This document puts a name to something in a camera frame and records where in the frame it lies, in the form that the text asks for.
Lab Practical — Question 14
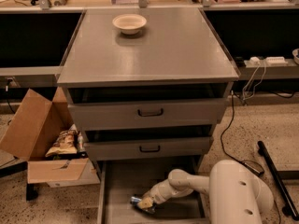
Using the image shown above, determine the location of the grey open bottom drawer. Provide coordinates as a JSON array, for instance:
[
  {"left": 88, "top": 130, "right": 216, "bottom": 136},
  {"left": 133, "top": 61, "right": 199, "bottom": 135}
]
[{"left": 97, "top": 156, "right": 210, "bottom": 224}]

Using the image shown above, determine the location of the black power adapter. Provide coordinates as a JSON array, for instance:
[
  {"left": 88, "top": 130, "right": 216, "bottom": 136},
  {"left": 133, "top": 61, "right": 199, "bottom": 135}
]
[{"left": 243, "top": 163, "right": 264, "bottom": 176}]

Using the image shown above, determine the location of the black metal floor bar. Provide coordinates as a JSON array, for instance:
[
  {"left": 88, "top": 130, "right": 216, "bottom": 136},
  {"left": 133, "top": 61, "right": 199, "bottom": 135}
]
[{"left": 257, "top": 141, "right": 299, "bottom": 221}]

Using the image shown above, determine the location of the grey drawer cabinet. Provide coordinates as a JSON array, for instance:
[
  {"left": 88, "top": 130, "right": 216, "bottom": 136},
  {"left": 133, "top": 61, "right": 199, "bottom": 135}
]
[{"left": 56, "top": 7, "right": 241, "bottom": 173}]

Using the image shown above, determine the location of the blue silver redbull can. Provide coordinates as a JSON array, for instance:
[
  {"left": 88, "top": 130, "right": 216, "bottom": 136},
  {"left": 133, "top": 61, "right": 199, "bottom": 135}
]
[{"left": 130, "top": 196, "right": 142, "bottom": 206}]

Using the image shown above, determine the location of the brown cardboard box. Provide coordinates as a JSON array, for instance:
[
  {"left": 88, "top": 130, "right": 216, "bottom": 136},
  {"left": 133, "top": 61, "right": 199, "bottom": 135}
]
[{"left": 0, "top": 88, "right": 99, "bottom": 188}]

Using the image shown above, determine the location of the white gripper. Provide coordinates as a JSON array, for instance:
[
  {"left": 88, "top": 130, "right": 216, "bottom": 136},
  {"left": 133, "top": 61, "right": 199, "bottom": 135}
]
[{"left": 136, "top": 182, "right": 170, "bottom": 214}]

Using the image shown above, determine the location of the grey top drawer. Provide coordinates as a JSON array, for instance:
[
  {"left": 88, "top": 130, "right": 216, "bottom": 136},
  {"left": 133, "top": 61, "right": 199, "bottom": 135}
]
[{"left": 68, "top": 98, "right": 226, "bottom": 131}]

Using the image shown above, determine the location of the small bottle in box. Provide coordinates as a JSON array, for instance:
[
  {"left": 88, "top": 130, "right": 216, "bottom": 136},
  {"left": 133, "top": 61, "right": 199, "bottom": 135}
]
[{"left": 77, "top": 133, "right": 85, "bottom": 153}]

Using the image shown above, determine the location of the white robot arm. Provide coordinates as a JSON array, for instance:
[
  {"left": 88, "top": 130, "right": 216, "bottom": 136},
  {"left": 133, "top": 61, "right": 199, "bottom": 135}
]
[{"left": 131, "top": 160, "right": 274, "bottom": 224}]

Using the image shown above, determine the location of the snack chip bag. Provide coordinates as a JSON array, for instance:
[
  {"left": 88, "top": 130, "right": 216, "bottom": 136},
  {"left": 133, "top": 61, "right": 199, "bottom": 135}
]
[{"left": 46, "top": 130, "right": 77, "bottom": 157}]

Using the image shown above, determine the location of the white power strip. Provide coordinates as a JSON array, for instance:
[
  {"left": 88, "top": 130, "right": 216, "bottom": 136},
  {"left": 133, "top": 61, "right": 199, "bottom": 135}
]
[{"left": 265, "top": 57, "right": 287, "bottom": 66}]

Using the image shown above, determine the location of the cream ceramic bowl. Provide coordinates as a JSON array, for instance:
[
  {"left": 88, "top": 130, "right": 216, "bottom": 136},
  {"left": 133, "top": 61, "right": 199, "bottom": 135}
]
[{"left": 112, "top": 14, "right": 147, "bottom": 35}]

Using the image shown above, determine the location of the grey middle drawer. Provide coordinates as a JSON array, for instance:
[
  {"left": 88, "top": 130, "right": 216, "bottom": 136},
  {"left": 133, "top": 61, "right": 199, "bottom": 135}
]
[{"left": 85, "top": 137, "right": 213, "bottom": 161}]

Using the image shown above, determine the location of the white plug adapter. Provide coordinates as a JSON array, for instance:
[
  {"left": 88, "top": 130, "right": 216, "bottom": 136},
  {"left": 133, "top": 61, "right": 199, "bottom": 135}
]
[{"left": 249, "top": 57, "right": 260, "bottom": 63}]

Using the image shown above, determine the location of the black power cable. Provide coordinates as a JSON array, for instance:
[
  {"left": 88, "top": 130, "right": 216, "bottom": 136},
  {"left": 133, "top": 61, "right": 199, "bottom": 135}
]
[{"left": 220, "top": 91, "right": 282, "bottom": 224}]

